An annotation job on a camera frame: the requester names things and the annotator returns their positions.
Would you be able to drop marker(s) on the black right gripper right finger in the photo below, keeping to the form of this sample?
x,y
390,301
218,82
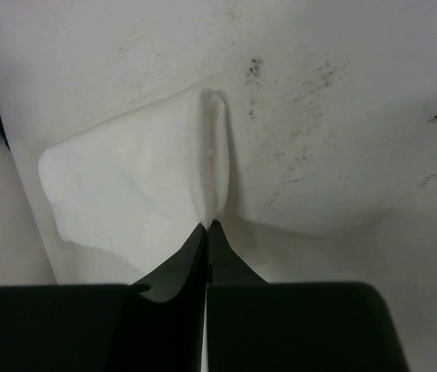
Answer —
x,y
253,325

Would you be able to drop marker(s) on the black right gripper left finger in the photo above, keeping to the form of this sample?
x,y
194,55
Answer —
x,y
155,324

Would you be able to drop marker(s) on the white tank top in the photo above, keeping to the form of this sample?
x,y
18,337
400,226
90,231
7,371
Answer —
x,y
125,195

